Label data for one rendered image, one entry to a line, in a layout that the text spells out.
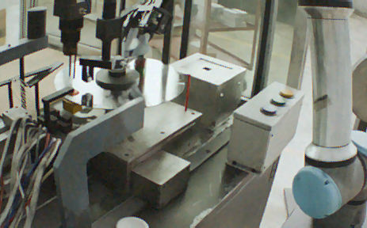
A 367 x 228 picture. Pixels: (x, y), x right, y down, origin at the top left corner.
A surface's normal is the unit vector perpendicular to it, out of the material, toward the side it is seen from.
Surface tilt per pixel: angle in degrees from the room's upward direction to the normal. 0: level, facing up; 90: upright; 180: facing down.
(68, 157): 90
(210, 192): 0
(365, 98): 86
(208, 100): 90
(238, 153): 90
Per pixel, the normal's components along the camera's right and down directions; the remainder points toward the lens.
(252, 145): -0.55, 0.33
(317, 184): -0.79, 0.32
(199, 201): 0.09, -0.88
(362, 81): -0.06, 0.39
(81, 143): 0.83, 0.33
